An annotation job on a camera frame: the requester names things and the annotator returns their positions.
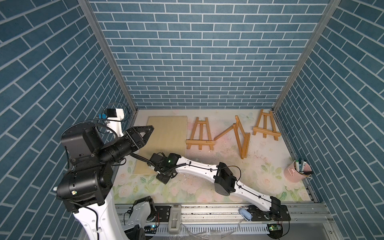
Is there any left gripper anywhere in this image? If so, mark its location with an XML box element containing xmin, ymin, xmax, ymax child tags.
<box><xmin>97</xmin><ymin>123</ymin><xmax>154</xmax><ymax>164</ymax></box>

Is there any wooden canvas board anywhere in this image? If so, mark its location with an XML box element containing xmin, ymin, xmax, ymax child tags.
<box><xmin>138</xmin><ymin>116</ymin><xmax>188</xmax><ymax>160</ymax></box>

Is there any wooden easel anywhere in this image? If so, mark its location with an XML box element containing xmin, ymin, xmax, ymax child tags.
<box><xmin>214</xmin><ymin>115</ymin><xmax>251</xmax><ymax>159</ymax></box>
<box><xmin>253</xmin><ymin>109</ymin><xmax>282</xmax><ymax>141</ymax></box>
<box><xmin>186</xmin><ymin>117</ymin><xmax>216</xmax><ymax>151</ymax></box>

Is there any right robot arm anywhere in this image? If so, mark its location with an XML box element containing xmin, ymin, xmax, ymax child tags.
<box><xmin>150</xmin><ymin>154</ymin><xmax>291</xmax><ymax>222</ymax></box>

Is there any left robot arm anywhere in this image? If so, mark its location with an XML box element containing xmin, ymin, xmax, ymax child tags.
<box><xmin>55</xmin><ymin>121</ymin><xmax>156</xmax><ymax>240</ymax></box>

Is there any pink cup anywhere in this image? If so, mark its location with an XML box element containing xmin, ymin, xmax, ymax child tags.
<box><xmin>284</xmin><ymin>159</ymin><xmax>313</xmax><ymax>183</ymax></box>

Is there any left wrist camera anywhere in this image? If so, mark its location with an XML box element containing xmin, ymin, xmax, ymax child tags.
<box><xmin>98</xmin><ymin>108</ymin><xmax>125</xmax><ymax>137</ymax></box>

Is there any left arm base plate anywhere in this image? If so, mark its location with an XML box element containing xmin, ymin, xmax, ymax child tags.
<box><xmin>147</xmin><ymin>205</ymin><xmax>171</xmax><ymax>223</ymax></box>

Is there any grey rail handle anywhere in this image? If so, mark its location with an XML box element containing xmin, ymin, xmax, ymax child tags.
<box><xmin>168</xmin><ymin>205</ymin><xmax>182</xmax><ymax>235</ymax></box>

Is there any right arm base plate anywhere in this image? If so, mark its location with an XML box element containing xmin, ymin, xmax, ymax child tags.
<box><xmin>247</xmin><ymin>205</ymin><xmax>291</xmax><ymax>222</ymax></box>

